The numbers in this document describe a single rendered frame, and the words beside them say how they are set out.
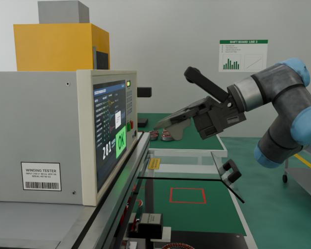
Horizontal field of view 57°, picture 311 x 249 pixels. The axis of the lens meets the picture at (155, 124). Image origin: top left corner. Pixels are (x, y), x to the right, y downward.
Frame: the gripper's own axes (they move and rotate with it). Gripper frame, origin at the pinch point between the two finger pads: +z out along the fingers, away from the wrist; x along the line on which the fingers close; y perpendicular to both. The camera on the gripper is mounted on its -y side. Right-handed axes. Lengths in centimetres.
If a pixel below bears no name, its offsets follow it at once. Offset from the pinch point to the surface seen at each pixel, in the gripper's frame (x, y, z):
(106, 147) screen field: -21.1, -2.8, 6.6
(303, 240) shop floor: 146, 152, -45
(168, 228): 5.4, 29.2, 10.6
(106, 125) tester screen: -20.9, -6.3, 5.1
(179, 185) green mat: 69, 42, 13
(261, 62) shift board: 511, 43, -158
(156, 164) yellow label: 6.3, 11.0, 5.9
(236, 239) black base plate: 19, 48, -5
